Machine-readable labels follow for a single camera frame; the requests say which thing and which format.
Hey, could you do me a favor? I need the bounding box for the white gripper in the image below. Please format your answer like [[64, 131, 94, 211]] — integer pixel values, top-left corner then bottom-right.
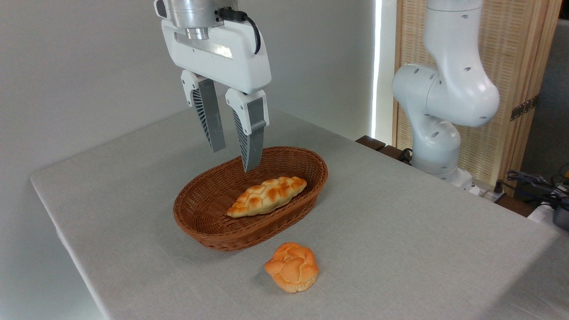
[[160, 18, 272, 173]]

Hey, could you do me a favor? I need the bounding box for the round knotted bread roll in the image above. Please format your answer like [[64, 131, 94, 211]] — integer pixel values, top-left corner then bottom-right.
[[264, 242, 320, 293]]

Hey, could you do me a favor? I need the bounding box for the long braided bread loaf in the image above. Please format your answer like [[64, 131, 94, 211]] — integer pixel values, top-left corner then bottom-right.
[[226, 176, 308, 218]]

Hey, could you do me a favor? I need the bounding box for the brown wicker oval basket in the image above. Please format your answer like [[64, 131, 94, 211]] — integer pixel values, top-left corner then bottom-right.
[[173, 146, 329, 252]]

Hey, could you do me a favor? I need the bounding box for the dark wooden furniture edge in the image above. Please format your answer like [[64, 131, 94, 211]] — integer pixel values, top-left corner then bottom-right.
[[356, 136, 415, 166]]

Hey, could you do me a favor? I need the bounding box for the black screen hinge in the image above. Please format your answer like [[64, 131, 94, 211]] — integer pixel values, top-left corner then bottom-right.
[[510, 95, 539, 121]]

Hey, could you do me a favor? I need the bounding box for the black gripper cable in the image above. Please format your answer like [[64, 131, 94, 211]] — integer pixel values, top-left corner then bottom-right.
[[218, 8, 262, 55]]

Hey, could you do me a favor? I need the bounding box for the black cable bundle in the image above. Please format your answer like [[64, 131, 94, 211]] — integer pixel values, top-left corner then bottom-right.
[[496, 165, 569, 210]]

